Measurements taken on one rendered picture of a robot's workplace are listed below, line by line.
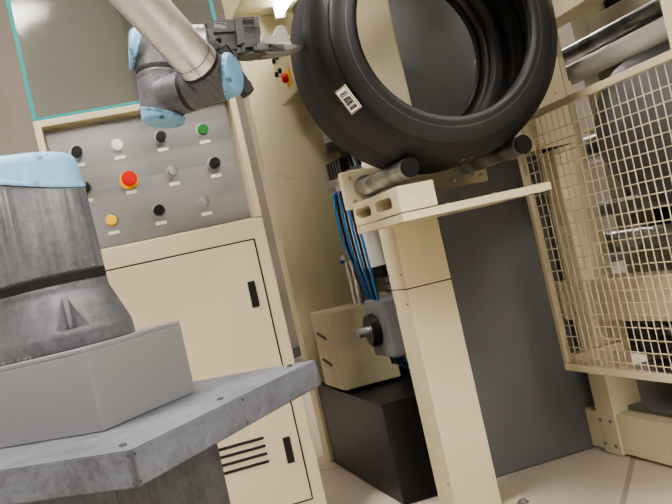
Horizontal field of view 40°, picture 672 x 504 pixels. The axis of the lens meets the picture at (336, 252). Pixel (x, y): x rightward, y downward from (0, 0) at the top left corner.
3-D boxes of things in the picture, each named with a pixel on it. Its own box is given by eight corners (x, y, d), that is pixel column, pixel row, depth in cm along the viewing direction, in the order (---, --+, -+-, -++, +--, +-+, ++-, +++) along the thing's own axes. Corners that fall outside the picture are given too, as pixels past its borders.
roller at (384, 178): (354, 181, 237) (369, 175, 238) (360, 198, 237) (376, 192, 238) (398, 160, 203) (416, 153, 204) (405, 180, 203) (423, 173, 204)
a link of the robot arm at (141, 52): (129, 80, 201) (124, 38, 203) (187, 78, 205) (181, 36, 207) (130, 62, 193) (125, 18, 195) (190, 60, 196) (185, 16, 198)
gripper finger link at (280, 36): (302, 22, 205) (261, 24, 203) (305, 49, 205) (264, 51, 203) (299, 26, 208) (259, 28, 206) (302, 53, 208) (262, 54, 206)
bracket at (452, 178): (345, 211, 238) (336, 174, 238) (484, 181, 249) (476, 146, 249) (348, 210, 235) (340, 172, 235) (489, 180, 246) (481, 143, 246)
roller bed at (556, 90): (496, 163, 264) (473, 61, 264) (542, 153, 268) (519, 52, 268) (528, 151, 245) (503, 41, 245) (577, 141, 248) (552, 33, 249)
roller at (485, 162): (454, 160, 244) (469, 156, 245) (459, 177, 244) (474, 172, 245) (512, 137, 211) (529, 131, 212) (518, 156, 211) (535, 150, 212)
